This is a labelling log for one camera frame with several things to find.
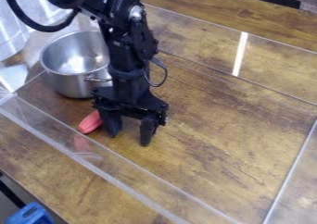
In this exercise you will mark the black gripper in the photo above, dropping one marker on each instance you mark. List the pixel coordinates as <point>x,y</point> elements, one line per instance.
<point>128,99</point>

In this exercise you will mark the pink handled metal spoon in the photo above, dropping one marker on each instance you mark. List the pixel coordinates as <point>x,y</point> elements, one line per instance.
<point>89,123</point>

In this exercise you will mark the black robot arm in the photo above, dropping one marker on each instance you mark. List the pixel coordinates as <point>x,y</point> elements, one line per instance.
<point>132,47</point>

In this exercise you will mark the stainless steel pot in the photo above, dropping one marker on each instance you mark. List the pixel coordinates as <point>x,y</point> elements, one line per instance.
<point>75,60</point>

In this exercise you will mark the white checkered curtain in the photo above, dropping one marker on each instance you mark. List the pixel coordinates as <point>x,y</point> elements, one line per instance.
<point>13,30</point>

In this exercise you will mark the blue plastic crate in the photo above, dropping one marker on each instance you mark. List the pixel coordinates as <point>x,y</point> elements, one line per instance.
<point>30,214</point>

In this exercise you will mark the clear acrylic barrier wall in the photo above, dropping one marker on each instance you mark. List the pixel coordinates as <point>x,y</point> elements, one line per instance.
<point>156,193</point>

